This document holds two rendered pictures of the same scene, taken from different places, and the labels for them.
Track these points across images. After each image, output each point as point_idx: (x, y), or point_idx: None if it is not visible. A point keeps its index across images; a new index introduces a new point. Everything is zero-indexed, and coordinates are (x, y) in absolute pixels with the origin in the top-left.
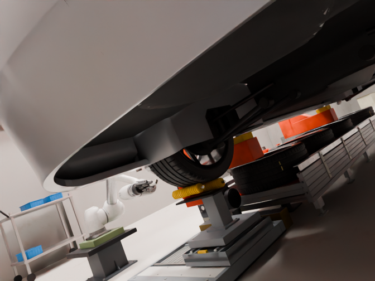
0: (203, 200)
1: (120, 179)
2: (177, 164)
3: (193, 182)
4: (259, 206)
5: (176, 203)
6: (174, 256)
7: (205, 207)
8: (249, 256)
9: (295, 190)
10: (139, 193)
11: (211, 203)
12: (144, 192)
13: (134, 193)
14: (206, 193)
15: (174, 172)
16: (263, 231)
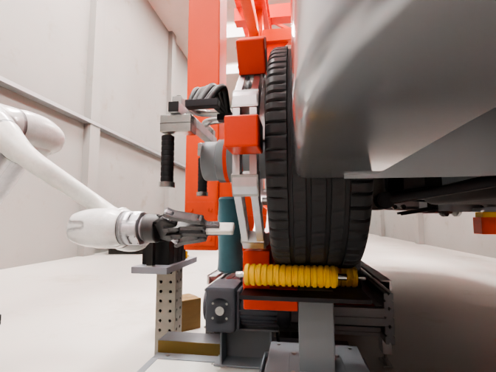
0: (302, 304)
1: (67, 187)
2: (370, 209)
3: (335, 260)
4: (283, 328)
5: (241, 295)
6: None
7: (300, 319)
8: None
9: (371, 318)
10: (154, 241)
11: (323, 317)
12: None
13: (137, 238)
14: (319, 290)
15: (339, 224)
16: None
